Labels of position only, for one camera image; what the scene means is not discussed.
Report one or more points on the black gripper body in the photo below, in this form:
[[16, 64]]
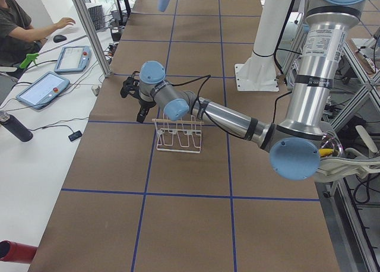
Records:
[[145, 104]]

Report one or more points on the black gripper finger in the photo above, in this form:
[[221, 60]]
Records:
[[143, 112]]

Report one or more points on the light blue cup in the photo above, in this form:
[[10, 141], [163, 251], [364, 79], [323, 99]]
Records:
[[162, 5]]

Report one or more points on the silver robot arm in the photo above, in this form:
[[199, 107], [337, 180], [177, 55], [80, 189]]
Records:
[[220, 70]]

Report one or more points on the upper teach pendant tablet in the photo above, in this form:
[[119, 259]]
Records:
[[72, 59]]

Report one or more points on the teach pendant tablet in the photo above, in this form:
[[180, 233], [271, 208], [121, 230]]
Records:
[[72, 59], [40, 93]]

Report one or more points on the small black device on desk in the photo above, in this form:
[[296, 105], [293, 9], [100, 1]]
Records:
[[75, 135]]

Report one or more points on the black keyboard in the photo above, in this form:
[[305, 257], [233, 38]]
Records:
[[97, 16]]

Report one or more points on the black computer mouse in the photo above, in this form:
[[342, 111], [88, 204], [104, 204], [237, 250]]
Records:
[[59, 38]]

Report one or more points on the lower teach pendant tablet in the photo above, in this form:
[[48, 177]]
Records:
[[40, 93]]

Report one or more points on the seated person in green shirt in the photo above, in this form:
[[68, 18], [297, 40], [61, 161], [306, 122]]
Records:
[[18, 37]]

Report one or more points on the black water bottle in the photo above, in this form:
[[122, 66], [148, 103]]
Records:
[[14, 126]]

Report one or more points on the white pot with yellow item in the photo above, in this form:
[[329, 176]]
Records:
[[329, 150]]

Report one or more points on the red cylinder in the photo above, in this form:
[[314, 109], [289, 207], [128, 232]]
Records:
[[17, 252]]

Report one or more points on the white wire cup holder rack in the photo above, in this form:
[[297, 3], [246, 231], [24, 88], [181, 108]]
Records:
[[182, 136]]

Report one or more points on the aluminium frame post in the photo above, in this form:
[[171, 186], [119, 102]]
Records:
[[90, 31]]

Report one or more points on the green handled reacher tool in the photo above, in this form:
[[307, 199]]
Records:
[[31, 57]]

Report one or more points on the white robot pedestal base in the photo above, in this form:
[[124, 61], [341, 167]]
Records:
[[258, 73]]

